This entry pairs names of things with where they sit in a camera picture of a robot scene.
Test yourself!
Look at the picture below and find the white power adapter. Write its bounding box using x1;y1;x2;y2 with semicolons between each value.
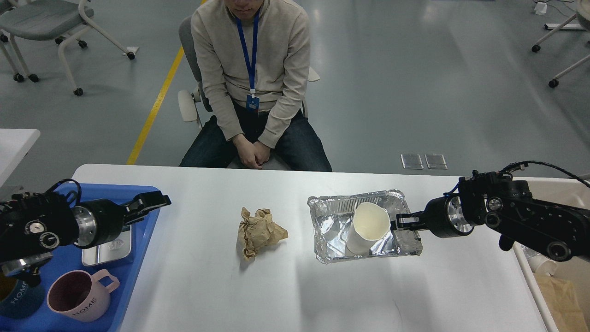
534;1;548;16

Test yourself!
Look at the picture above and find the white grey rolling chair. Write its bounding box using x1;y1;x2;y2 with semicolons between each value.
0;0;136;96

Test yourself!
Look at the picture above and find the pink HOME mug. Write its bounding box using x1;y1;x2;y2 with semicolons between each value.
46;269;120;323

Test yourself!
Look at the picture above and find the beige plastic bin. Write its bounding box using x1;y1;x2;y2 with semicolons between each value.
513;178;590;332

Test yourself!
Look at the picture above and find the brown paper in bin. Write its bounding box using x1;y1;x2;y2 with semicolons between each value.
533;273;589;332

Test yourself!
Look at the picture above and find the white cup in bin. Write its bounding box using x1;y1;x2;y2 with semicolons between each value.
527;255;558;276

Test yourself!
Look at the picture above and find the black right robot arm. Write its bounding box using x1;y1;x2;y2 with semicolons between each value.
390;160;590;262

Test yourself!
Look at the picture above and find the white chair base right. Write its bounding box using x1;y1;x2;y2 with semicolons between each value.
531;0;590;89

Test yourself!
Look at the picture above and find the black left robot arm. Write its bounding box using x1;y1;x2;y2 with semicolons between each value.
0;178;171;287

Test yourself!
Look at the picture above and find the dark blue HOME mug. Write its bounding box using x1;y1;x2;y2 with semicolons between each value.
0;274;46;319

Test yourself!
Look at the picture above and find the stainless steel rectangular tray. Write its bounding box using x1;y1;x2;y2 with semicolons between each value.
81;225;134;268

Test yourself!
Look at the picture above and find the brown paper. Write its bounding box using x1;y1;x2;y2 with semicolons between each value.
533;273;589;332
237;207;289;262

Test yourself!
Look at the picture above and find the white side table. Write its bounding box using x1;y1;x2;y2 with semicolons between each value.
0;128;41;185

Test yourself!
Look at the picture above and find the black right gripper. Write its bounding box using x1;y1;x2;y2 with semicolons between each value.
394;196;474;239

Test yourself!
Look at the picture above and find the right metal floor plate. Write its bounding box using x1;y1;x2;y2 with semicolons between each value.
425;154;448;170

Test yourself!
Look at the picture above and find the blue lanyard with badge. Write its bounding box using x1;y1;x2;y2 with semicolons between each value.
235;14;261;112

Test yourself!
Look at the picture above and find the crumpled foil in bin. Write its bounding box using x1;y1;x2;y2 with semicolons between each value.
521;245;541;260

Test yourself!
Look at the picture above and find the seated person in beige sweater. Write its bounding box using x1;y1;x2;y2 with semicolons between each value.
180;0;332;172

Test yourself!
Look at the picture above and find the white paper cup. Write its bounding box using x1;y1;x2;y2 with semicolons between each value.
346;202;390;255

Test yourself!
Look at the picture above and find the metal floor plate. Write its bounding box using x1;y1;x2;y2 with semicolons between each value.
425;154;448;170
401;154;424;170

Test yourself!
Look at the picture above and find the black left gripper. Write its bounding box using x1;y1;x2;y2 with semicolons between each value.
72;191;171;249

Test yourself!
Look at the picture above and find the aluminium foil container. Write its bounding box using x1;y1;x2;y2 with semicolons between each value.
307;189;422;264

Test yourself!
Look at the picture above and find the blue plastic tray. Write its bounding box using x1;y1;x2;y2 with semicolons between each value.
1;179;171;332

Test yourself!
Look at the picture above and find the left metal floor plate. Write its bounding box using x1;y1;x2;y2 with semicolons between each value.
401;154;424;170

